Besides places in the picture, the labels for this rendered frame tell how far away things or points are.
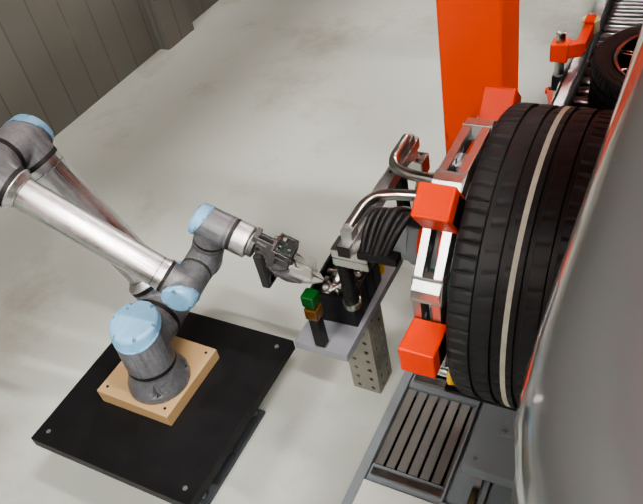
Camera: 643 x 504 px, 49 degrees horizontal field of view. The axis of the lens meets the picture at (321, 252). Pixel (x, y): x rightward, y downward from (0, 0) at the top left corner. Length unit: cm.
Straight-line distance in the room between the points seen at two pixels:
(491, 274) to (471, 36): 70
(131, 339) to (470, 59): 116
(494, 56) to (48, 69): 307
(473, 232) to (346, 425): 122
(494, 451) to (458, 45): 107
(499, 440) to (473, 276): 83
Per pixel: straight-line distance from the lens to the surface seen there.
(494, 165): 136
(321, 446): 236
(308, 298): 185
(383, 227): 144
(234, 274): 298
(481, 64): 183
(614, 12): 398
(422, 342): 141
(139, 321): 203
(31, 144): 199
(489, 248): 130
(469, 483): 206
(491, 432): 207
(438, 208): 131
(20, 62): 427
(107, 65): 471
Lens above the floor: 197
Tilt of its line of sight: 42 degrees down
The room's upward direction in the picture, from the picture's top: 13 degrees counter-clockwise
